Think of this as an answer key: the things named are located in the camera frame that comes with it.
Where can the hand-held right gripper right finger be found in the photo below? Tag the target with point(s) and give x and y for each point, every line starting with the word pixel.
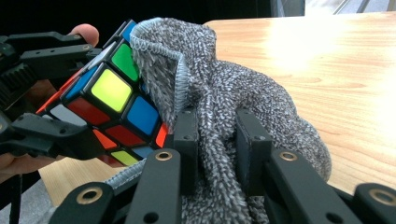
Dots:
pixel 252 149

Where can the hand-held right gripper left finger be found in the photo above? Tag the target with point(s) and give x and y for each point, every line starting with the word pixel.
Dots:
pixel 186 140

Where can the grey terry cloth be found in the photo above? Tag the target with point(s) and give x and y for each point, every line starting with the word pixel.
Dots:
pixel 224 93

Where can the multicoloured puzzle cube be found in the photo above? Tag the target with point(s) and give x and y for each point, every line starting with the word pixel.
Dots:
pixel 112 90

